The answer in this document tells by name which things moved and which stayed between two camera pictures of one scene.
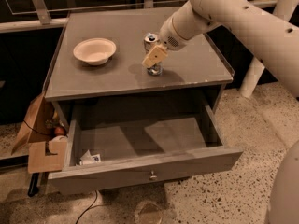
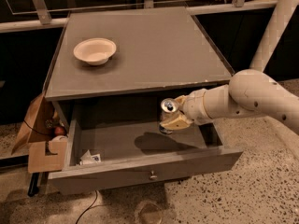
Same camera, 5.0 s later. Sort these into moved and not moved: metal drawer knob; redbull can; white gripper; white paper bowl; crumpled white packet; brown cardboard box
Moved: redbull can; white gripper
Not moved: metal drawer knob; white paper bowl; crumpled white packet; brown cardboard box
